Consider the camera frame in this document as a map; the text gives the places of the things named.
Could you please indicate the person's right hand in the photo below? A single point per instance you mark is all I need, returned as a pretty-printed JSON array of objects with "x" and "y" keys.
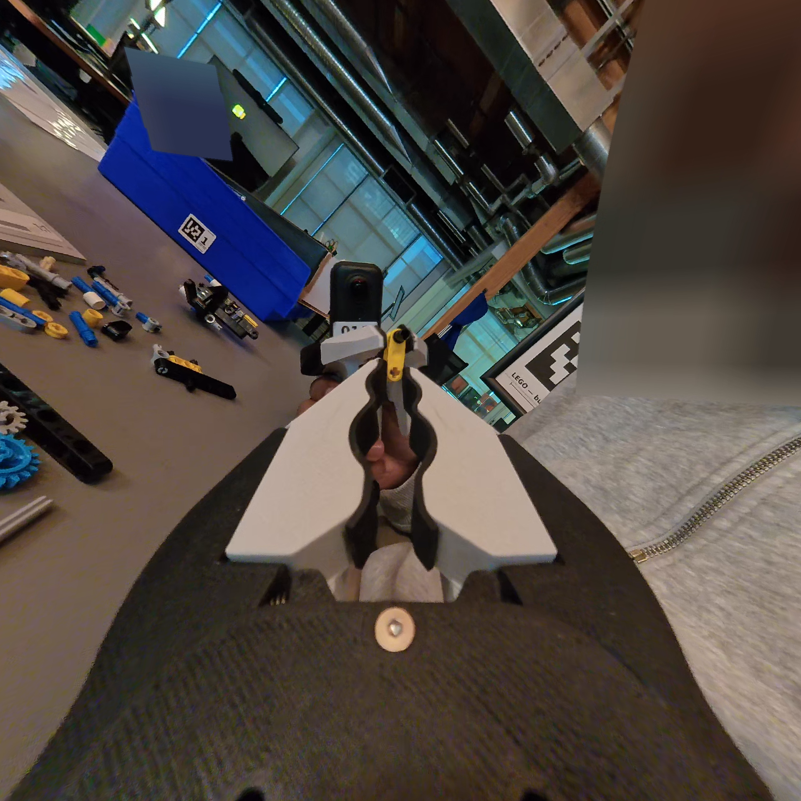
[{"x": 391, "y": 457}]

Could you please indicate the rectangular metal air duct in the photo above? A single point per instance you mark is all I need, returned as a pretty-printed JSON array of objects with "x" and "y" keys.
[{"x": 532, "y": 56}]

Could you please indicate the person's grey zip hoodie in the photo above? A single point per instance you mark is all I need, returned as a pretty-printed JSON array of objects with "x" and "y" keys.
[{"x": 657, "y": 500}]

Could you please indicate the white table with wooden edge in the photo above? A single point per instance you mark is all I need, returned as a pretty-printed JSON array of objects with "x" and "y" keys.
[{"x": 316, "y": 281}]

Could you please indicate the person's right forearm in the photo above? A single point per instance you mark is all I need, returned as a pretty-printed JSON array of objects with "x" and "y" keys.
[{"x": 397, "y": 507}]

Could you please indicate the yellow lego connector piece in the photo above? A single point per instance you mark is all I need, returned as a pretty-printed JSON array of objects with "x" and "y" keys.
[{"x": 394, "y": 356}]

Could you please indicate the framed marker sign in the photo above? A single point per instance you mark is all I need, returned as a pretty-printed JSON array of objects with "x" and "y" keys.
[{"x": 544, "y": 363}]

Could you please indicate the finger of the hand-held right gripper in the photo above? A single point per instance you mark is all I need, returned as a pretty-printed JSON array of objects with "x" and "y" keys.
[
  {"x": 350, "y": 350},
  {"x": 418, "y": 353}
]

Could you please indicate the pile of small lego parts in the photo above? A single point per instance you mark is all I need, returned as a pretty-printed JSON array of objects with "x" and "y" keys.
[{"x": 81, "y": 300}]

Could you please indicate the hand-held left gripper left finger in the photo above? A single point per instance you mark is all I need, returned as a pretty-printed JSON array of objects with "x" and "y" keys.
[{"x": 294, "y": 500}]

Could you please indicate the blue plastic bin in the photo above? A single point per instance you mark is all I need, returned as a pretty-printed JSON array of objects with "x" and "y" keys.
[{"x": 238, "y": 250}]

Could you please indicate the blue lego gear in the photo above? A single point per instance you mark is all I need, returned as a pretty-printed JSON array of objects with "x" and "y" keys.
[{"x": 15, "y": 463}]

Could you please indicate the round metal duct pipe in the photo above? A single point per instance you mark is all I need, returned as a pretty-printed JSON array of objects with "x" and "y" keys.
[{"x": 591, "y": 147}]

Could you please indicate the grey metal rod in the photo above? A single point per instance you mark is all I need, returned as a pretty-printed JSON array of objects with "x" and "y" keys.
[{"x": 25, "y": 516}]

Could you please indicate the grey yellow black lego piece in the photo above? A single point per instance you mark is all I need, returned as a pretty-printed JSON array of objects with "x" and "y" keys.
[{"x": 181, "y": 364}]

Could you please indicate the black and white lego assembly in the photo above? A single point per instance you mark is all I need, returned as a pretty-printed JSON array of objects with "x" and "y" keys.
[{"x": 216, "y": 306}]

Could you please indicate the white lego gear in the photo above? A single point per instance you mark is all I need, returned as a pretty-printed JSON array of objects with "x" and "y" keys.
[{"x": 7, "y": 418}]

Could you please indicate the wooden ceiling beam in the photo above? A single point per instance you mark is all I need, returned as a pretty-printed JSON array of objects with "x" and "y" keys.
[{"x": 532, "y": 231}]

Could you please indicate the lego instruction booklet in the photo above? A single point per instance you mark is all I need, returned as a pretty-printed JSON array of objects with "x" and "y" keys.
[{"x": 31, "y": 231}]

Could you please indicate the long black lego beam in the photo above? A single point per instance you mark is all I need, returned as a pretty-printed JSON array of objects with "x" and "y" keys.
[{"x": 62, "y": 441}]

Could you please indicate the black lego pin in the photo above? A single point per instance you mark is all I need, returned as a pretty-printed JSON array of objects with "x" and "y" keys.
[{"x": 403, "y": 333}]

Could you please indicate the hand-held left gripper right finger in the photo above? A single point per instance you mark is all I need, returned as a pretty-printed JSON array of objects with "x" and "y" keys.
[{"x": 482, "y": 500}]

